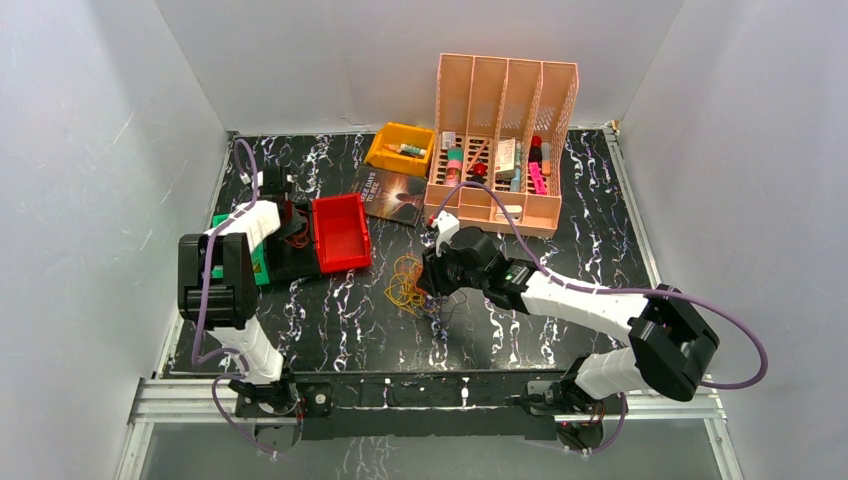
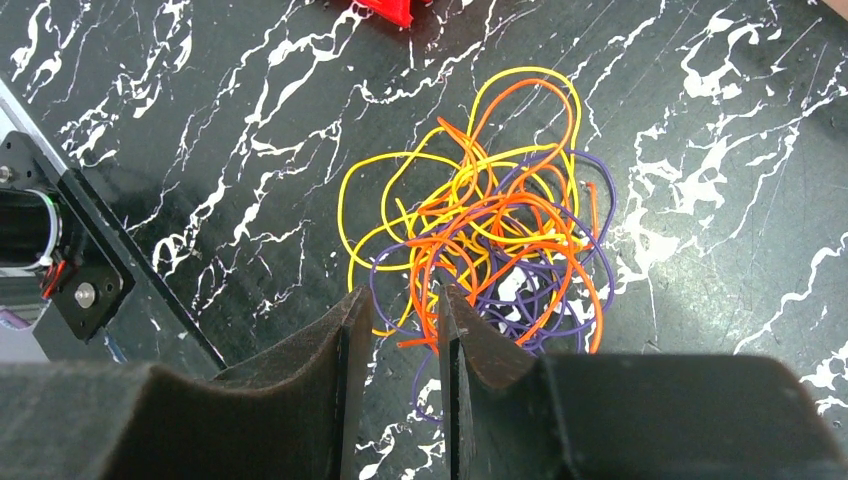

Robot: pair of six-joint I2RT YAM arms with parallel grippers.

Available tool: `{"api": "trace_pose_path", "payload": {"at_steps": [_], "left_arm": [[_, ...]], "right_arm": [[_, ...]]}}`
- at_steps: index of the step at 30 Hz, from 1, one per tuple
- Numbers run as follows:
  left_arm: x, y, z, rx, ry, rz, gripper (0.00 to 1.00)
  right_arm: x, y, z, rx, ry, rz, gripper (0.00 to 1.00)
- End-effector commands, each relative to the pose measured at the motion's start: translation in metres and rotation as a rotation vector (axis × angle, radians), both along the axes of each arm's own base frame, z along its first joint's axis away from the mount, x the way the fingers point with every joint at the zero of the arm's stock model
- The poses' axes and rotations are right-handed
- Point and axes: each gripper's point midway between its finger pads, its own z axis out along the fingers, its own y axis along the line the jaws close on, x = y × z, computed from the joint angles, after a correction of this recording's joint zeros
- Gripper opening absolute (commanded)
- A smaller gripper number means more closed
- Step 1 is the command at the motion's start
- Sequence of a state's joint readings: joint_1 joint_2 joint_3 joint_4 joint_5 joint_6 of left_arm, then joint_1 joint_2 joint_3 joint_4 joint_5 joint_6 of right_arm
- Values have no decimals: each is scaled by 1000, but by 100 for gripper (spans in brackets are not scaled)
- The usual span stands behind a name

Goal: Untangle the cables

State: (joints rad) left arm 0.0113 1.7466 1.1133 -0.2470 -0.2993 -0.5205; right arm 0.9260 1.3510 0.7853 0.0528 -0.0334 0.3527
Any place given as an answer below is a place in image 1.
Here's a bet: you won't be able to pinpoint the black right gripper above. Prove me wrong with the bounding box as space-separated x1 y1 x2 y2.
416 239 487 299

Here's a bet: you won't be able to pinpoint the orange cable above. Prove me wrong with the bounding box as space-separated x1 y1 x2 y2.
390 253 429 293
284 218 313 251

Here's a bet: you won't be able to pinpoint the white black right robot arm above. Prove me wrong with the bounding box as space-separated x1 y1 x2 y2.
418 227 720 414

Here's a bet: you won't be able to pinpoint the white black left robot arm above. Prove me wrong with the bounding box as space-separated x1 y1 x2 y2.
177 167 307 416

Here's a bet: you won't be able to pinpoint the green plastic bin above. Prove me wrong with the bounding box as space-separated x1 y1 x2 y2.
210 214 271 286

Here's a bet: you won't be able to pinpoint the black plastic bin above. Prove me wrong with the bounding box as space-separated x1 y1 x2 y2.
264 202 321 283

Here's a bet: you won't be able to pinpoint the red plastic bin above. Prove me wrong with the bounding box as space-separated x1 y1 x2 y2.
312 194 372 274

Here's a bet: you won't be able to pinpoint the light blue marker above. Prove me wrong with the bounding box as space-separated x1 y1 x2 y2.
510 166 522 192

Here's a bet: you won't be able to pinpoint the red black stamp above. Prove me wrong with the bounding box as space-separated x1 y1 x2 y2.
467 162 488 185
528 136 544 163

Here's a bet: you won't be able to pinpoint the white grey card box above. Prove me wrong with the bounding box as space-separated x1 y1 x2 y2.
494 138 517 180

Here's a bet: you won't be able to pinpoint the dark book Three Days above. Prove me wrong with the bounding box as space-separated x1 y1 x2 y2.
351 165 427 226

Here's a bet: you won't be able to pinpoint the pink glue stick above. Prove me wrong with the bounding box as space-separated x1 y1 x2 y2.
444 147 463 187

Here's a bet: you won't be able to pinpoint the pink pencil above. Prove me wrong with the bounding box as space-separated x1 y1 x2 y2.
469 138 489 167

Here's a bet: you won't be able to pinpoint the small white eraser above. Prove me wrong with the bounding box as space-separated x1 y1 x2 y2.
440 131 456 150

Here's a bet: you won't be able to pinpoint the green white glue stick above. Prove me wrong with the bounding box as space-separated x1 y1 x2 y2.
384 143 427 158

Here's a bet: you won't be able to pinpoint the yellow plastic bin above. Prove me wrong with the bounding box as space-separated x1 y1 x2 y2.
365 122 435 178

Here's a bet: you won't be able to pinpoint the orange highlighter marker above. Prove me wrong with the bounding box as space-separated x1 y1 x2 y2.
540 142 552 177

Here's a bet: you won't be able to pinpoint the pink plastic file organizer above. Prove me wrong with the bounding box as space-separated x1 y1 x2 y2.
424 53 579 238

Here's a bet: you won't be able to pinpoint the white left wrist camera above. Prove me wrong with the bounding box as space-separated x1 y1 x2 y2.
239 170 264 190

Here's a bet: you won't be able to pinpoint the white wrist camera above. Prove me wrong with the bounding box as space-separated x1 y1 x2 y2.
239 170 264 190
428 210 460 257

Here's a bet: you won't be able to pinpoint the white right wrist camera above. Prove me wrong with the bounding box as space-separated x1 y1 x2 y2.
428 210 460 257

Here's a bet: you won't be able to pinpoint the orange cable in black bin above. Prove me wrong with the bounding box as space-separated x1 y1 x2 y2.
284 218 313 251

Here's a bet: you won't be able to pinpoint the black metal base rail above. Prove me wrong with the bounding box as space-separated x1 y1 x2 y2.
235 370 607 452

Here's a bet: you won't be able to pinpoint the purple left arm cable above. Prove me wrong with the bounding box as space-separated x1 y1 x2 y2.
190 137 280 458

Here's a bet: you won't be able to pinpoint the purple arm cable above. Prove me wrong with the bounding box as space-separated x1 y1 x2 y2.
190 137 280 458
430 180 770 455

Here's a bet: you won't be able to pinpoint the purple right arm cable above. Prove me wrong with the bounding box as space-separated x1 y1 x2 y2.
430 180 770 455

